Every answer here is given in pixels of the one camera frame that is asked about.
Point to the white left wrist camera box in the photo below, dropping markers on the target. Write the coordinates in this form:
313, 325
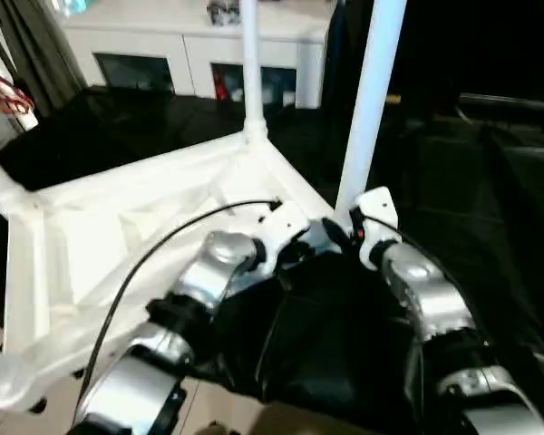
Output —
286, 228

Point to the black plastic mat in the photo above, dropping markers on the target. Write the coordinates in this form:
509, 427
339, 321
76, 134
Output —
344, 362

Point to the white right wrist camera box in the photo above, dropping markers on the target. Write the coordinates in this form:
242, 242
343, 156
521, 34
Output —
376, 217

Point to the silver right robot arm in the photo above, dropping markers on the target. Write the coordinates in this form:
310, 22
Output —
435, 299

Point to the white plastic table top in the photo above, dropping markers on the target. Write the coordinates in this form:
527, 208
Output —
100, 227

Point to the dark object on cabinet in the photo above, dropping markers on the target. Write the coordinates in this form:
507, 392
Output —
225, 11

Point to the black horizontal rail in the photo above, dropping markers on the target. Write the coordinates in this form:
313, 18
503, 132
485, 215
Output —
508, 101

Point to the white cabinet with glass doors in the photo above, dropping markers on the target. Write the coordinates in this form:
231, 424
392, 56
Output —
181, 45

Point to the grey curtain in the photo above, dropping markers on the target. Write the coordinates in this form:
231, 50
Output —
41, 41

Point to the small yellow label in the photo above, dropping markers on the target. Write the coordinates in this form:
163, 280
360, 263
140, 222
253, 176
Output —
396, 97

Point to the white plastic table leg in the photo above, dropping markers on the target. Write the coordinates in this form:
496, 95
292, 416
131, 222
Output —
372, 100
2, 186
253, 63

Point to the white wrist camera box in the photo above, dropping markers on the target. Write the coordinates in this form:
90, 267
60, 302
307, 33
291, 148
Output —
286, 228
376, 217

